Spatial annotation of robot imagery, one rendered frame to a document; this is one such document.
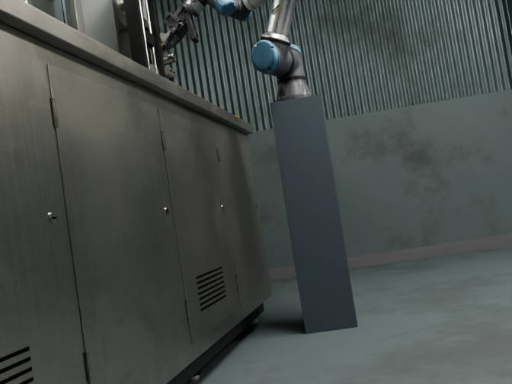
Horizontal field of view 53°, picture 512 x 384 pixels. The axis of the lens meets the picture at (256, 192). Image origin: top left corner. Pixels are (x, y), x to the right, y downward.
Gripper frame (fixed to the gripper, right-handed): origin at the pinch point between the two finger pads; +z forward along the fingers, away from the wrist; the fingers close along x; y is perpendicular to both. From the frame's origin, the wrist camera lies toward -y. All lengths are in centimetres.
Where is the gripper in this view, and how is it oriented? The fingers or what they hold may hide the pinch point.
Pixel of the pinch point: (165, 49)
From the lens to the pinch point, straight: 231.7
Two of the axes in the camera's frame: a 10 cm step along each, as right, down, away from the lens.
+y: -7.3, -6.6, 1.9
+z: -6.4, 7.5, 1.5
